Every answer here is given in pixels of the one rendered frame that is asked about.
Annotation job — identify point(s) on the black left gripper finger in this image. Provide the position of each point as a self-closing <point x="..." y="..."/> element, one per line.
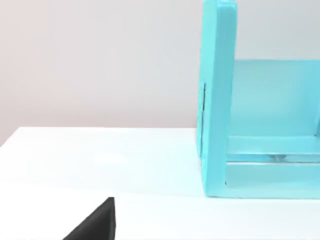
<point x="100" y="222"/>

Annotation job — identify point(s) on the light blue rack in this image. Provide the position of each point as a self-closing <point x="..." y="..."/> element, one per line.
<point x="250" y="105"/>

